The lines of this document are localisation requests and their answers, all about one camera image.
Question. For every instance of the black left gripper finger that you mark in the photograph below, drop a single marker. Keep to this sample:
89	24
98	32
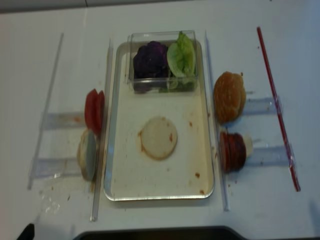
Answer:
28	233

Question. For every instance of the clear bread dispenser track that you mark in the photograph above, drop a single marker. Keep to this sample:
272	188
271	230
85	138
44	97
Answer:
46	168

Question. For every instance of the tomato slice behind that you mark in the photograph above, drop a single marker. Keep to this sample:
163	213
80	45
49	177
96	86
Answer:
100	105

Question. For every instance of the purple lettuce leaf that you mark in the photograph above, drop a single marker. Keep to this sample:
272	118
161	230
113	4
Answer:
151	61

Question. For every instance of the clear plastic lettuce box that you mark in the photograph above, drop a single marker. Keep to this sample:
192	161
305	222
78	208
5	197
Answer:
162	85

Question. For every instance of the green lettuce leaf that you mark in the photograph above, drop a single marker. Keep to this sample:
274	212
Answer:
181	57

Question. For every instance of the metal baking tray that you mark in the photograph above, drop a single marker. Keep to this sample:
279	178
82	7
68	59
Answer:
130	174

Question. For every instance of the dark monitor edge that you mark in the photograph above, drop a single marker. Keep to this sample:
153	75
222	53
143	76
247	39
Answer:
179	233

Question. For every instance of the sesame bun top front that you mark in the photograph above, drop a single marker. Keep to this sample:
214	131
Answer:
227	97

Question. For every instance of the clear patty dispenser track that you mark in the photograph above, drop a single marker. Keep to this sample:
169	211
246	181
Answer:
273	156

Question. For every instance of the bun top behind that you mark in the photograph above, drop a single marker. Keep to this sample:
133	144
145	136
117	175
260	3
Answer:
242	98

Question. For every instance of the clear bun dispenser track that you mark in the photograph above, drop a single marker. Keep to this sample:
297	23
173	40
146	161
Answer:
262	106

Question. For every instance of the red plastic strip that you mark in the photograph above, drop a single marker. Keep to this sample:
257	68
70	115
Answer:
282	126

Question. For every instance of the clear left guide rail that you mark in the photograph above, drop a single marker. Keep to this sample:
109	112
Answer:
102	139

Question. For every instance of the clear guide rail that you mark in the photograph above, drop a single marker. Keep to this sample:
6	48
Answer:
102	139
216	127

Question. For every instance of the clear right guide rail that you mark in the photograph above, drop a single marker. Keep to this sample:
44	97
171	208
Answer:
216	127

